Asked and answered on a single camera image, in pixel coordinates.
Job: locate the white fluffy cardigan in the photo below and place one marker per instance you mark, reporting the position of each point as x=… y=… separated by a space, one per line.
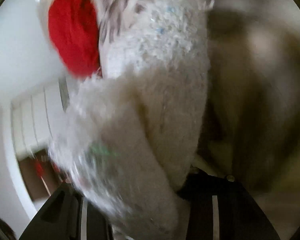
x=131 y=137

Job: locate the floral pink bed blanket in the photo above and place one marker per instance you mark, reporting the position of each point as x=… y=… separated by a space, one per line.
x=251 y=122

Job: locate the red garment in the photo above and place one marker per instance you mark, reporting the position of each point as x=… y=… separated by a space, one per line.
x=74 y=33

